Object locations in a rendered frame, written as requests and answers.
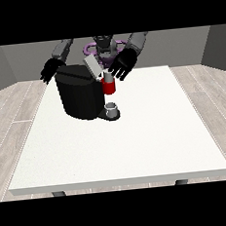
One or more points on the pale grey machine lid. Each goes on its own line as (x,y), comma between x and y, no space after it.
(93,67)

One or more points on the black coffee machine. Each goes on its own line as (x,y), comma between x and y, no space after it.
(78,95)

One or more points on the dark table leg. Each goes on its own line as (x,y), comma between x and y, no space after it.
(181,181)
(58,193)

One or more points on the small grey cup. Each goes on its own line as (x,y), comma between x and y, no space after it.
(111,109)

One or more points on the red pod holder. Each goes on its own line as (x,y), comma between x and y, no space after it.
(109,87)

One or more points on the grey robot trunk purple rings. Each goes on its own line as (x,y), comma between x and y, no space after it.
(102,46)

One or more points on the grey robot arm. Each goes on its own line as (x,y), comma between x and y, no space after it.
(137,42)
(61,49)

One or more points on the small grey coffee pod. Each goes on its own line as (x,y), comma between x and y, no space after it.
(108,76)

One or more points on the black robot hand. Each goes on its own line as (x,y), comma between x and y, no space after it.
(51,69)
(127,60)

